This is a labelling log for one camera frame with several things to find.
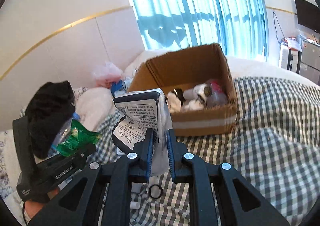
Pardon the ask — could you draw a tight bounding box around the green snack packet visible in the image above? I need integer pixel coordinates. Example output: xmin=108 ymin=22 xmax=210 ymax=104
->
xmin=56 ymin=119 xmax=102 ymax=157

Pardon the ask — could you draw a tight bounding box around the navy white tissue pack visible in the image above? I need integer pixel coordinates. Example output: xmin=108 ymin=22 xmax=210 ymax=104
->
xmin=112 ymin=89 xmax=172 ymax=176

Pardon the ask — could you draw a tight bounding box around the white plastic bottle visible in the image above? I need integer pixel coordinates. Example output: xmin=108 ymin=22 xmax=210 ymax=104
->
xmin=183 ymin=83 xmax=213 ymax=103

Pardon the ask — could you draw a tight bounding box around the left hand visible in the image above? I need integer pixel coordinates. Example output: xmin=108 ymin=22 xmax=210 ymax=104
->
xmin=23 ymin=187 xmax=60 ymax=221

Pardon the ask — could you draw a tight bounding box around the clear plastic water bottle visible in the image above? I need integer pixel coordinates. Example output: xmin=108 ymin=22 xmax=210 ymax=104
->
xmin=48 ymin=112 xmax=80 ymax=157

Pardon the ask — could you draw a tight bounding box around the black clothing pile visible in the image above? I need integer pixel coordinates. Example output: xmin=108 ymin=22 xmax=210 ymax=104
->
xmin=25 ymin=80 xmax=75 ymax=159

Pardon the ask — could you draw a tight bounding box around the white fluffy pillow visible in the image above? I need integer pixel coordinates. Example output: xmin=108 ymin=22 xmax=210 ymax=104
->
xmin=75 ymin=87 xmax=116 ymax=131

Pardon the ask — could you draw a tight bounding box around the white round container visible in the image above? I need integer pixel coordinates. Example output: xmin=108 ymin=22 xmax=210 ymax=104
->
xmin=206 ymin=79 xmax=228 ymax=108

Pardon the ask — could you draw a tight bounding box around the blue white cloth item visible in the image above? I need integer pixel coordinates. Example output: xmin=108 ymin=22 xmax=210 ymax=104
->
xmin=110 ymin=78 xmax=132 ymax=97

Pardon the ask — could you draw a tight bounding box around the pink plastic bag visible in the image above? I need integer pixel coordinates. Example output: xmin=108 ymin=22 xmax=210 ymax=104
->
xmin=92 ymin=62 xmax=123 ymax=89

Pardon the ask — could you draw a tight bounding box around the brown cardboard box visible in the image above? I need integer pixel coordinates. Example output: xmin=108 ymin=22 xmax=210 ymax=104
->
xmin=129 ymin=43 xmax=238 ymax=137

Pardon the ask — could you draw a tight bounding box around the cluttered shelf unit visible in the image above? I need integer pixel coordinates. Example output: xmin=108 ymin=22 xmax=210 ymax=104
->
xmin=279 ymin=35 xmax=319 ymax=85

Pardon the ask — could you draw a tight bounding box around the blue window curtain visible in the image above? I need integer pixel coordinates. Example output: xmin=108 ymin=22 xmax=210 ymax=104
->
xmin=129 ymin=0 xmax=268 ymax=61

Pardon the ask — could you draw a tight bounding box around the black hair tie ring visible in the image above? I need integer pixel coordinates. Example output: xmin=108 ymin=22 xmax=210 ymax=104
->
xmin=148 ymin=184 xmax=164 ymax=199

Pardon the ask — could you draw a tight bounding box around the black hanging cable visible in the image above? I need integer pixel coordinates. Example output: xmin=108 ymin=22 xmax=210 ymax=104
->
xmin=272 ymin=11 xmax=286 ymax=43

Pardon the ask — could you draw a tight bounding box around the black wall television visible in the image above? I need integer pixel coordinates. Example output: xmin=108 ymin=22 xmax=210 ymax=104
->
xmin=295 ymin=0 xmax=320 ymax=33

